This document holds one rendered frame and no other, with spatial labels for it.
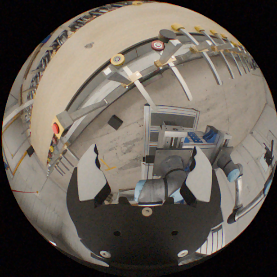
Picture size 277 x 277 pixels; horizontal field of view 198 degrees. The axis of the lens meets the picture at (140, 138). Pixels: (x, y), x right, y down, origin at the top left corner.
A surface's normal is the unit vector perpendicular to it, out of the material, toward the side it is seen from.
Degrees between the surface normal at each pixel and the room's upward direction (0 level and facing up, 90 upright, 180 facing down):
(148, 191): 67
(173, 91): 0
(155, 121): 0
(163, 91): 0
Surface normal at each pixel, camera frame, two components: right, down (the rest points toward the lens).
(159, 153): -0.04, 0.50
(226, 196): -0.50, -0.76
